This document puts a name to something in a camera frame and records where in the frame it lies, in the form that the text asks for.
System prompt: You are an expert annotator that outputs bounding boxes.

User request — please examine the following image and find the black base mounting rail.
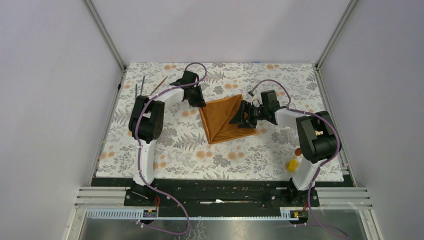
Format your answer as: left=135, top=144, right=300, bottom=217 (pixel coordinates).
left=124, top=179, right=320, bottom=218

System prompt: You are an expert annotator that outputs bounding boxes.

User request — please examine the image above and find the aluminium frame post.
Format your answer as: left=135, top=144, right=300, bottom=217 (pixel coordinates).
left=315, top=0, right=359, bottom=69
left=82, top=0, right=127, bottom=72

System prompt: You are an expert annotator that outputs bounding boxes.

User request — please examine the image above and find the purple cable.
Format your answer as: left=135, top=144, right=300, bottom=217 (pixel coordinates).
left=248, top=79, right=349, bottom=240
left=134, top=62, right=208, bottom=236

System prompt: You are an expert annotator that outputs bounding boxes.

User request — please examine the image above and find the yellow cylinder block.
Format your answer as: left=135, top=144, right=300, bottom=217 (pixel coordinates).
left=286, top=159, right=298, bottom=173

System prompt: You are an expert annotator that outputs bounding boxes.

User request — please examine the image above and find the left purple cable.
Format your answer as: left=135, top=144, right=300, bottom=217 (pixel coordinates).
left=134, top=62, right=208, bottom=236

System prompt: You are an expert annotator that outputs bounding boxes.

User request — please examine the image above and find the brown round block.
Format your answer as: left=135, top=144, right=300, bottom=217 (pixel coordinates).
left=294, top=148, right=302, bottom=156

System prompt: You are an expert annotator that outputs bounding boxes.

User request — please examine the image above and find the brown wooden spoon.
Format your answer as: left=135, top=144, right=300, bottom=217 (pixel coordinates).
left=150, top=76, right=168, bottom=95

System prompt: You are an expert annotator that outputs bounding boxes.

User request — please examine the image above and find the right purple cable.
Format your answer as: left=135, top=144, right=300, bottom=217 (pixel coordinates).
left=248, top=79, right=349, bottom=240

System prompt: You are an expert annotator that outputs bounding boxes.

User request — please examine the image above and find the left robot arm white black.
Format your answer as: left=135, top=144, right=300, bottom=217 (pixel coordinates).
left=128, top=70, right=206, bottom=186

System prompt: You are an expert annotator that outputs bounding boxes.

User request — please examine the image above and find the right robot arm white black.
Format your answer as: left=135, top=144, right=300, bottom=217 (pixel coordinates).
left=229, top=90, right=342, bottom=206

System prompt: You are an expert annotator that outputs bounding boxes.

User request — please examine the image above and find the dark teal chopstick right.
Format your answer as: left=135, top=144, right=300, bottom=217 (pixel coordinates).
left=139, top=75, right=146, bottom=95

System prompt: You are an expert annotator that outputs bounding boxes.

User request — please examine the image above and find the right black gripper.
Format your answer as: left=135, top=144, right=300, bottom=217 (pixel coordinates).
left=228, top=100, right=268, bottom=129

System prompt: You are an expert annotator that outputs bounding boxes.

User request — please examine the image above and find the right aluminium frame post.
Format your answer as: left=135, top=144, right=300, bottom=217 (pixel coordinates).
left=315, top=0, right=359, bottom=69

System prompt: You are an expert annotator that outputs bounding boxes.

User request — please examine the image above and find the orange cloth napkin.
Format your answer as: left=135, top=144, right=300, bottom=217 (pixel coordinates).
left=199, top=94, right=256, bottom=145

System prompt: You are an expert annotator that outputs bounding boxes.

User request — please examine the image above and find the left aluminium frame post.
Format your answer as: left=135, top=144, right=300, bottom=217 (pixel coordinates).
left=82, top=0, right=127, bottom=72

